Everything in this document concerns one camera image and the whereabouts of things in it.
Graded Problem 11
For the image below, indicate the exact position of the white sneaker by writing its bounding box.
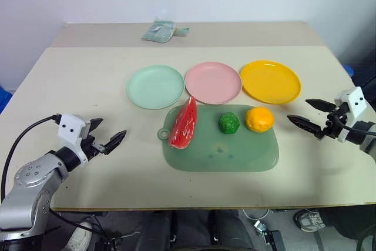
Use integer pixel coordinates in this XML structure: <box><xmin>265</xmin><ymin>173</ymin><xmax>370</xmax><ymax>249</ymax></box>
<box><xmin>293</xmin><ymin>208</ymin><xmax>327</xmax><ymax>233</ymax></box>
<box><xmin>59</xmin><ymin>220</ymin><xmax>93</xmax><ymax>251</ymax></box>

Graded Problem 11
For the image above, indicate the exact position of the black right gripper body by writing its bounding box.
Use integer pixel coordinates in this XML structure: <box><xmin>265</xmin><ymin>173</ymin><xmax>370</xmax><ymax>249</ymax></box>
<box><xmin>320</xmin><ymin>102</ymin><xmax>351</xmax><ymax>140</ymax></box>

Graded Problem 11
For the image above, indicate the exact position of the mint green plate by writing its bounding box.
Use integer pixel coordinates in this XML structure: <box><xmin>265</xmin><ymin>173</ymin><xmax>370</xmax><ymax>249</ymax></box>
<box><xmin>126</xmin><ymin>64</ymin><xmax>186</xmax><ymax>110</ymax></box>

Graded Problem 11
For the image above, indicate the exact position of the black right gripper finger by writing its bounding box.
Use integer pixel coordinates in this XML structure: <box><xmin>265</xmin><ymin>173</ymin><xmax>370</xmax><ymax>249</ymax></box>
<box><xmin>286</xmin><ymin>114</ymin><xmax>324</xmax><ymax>139</ymax></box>
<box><xmin>305</xmin><ymin>98</ymin><xmax>337</xmax><ymax>113</ymax></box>

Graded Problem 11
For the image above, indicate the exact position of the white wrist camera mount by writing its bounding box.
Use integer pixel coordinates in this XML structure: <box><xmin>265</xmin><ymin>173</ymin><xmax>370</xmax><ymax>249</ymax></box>
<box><xmin>334</xmin><ymin>86</ymin><xmax>368</xmax><ymax>125</ymax></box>
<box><xmin>56</xmin><ymin>113</ymin><xmax>92</xmax><ymax>149</ymax></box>

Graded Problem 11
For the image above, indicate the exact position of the thin white cable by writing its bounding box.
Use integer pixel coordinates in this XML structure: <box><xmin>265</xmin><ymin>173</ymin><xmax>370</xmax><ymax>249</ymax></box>
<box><xmin>241</xmin><ymin>208</ymin><xmax>270</xmax><ymax>220</ymax></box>

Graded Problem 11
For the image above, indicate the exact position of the dark trouser leg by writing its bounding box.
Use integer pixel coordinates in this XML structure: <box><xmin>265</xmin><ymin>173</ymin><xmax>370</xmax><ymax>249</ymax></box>
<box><xmin>318</xmin><ymin>203</ymin><xmax>376</xmax><ymax>247</ymax></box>

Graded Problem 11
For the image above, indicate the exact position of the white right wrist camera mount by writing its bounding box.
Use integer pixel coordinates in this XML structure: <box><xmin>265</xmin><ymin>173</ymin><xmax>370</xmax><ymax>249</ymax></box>
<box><xmin>334</xmin><ymin>86</ymin><xmax>368</xmax><ymax>125</ymax></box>

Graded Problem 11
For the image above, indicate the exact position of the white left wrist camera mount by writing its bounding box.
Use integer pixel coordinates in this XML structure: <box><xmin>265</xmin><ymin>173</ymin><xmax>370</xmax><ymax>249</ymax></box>
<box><xmin>56</xmin><ymin>113</ymin><xmax>92</xmax><ymax>149</ymax></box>

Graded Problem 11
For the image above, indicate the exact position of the orange toy fruit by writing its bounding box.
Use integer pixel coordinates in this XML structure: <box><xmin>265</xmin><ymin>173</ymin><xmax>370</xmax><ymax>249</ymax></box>
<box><xmin>244</xmin><ymin>106</ymin><xmax>275</xmax><ymax>133</ymax></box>

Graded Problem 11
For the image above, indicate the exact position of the translucent green cutting mat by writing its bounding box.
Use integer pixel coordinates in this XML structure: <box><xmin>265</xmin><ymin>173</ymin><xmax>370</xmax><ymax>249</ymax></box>
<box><xmin>157</xmin><ymin>103</ymin><xmax>280</xmax><ymax>173</ymax></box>

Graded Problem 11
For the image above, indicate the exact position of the blue crate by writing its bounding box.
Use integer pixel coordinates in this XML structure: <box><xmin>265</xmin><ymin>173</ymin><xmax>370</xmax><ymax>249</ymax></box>
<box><xmin>0</xmin><ymin>85</ymin><xmax>13</xmax><ymax>116</ymax></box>

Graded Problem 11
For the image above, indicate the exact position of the blue bin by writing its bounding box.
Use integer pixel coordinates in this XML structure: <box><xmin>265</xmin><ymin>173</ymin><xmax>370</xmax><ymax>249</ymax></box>
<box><xmin>344</xmin><ymin>63</ymin><xmax>358</xmax><ymax>79</ymax></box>

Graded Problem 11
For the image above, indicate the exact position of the clear bag of green items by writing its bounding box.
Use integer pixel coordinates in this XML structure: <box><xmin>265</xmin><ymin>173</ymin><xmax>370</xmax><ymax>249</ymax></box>
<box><xmin>140</xmin><ymin>16</ymin><xmax>177</xmax><ymax>43</ymax></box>

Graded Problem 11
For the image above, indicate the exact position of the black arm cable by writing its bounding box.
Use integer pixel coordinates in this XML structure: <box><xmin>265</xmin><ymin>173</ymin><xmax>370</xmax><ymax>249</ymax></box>
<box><xmin>337</xmin><ymin>115</ymin><xmax>376</xmax><ymax>137</ymax></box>
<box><xmin>0</xmin><ymin>115</ymin><xmax>61</xmax><ymax>203</ymax></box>

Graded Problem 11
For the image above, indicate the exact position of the green broccoli toy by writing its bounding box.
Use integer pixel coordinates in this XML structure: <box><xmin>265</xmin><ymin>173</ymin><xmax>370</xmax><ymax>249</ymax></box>
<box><xmin>217</xmin><ymin>111</ymin><xmax>240</xmax><ymax>135</ymax></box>

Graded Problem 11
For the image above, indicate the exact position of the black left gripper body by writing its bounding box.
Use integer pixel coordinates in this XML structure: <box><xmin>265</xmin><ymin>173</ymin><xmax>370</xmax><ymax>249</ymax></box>
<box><xmin>78</xmin><ymin>134</ymin><xmax>108</xmax><ymax>161</ymax></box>

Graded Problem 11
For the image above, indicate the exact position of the red watermelon slice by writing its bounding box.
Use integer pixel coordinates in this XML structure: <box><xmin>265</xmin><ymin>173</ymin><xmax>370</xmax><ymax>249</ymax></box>
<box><xmin>167</xmin><ymin>96</ymin><xmax>199</xmax><ymax>150</ymax></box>

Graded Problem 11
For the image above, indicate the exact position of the yellow plate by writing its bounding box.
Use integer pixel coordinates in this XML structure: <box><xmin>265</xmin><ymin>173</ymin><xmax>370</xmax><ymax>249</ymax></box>
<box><xmin>240</xmin><ymin>60</ymin><xmax>302</xmax><ymax>106</ymax></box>

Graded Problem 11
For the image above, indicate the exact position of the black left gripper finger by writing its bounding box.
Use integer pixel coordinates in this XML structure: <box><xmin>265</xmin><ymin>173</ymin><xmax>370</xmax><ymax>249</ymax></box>
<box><xmin>104</xmin><ymin>129</ymin><xmax>127</xmax><ymax>156</ymax></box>
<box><xmin>88</xmin><ymin>118</ymin><xmax>104</xmax><ymax>135</ymax></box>

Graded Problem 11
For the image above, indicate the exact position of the pink plate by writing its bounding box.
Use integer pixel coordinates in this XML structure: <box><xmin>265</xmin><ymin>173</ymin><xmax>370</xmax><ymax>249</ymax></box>
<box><xmin>184</xmin><ymin>61</ymin><xmax>243</xmax><ymax>105</ymax></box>

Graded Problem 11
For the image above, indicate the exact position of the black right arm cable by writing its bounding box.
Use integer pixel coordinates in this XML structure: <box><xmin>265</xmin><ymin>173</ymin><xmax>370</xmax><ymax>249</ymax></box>
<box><xmin>337</xmin><ymin>115</ymin><xmax>376</xmax><ymax>137</ymax></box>

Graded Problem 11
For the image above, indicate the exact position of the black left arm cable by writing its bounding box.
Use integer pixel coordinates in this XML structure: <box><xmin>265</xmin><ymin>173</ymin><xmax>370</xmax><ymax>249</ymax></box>
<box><xmin>0</xmin><ymin>115</ymin><xmax>61</xmax><ymax>203</ymax></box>

